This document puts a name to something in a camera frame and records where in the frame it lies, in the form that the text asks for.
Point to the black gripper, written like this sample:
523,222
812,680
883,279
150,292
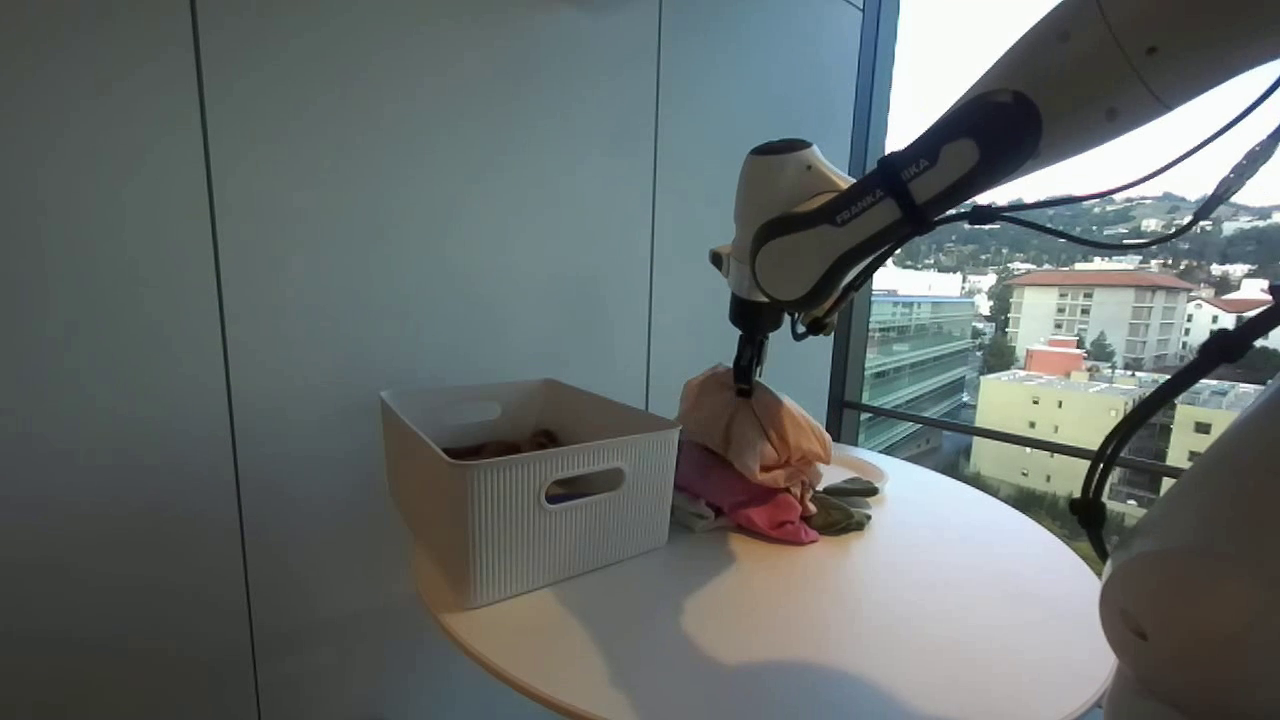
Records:
754,327

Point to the peach cloth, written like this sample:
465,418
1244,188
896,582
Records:
761,435

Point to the pink cloth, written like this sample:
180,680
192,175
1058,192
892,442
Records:
717,490

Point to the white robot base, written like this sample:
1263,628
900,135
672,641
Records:
1195,594

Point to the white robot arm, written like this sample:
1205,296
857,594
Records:
1078,76

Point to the white plastic basket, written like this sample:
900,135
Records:
488,528

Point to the black tool on table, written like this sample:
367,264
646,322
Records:
843,505

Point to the round white table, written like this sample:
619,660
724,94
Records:
951,606

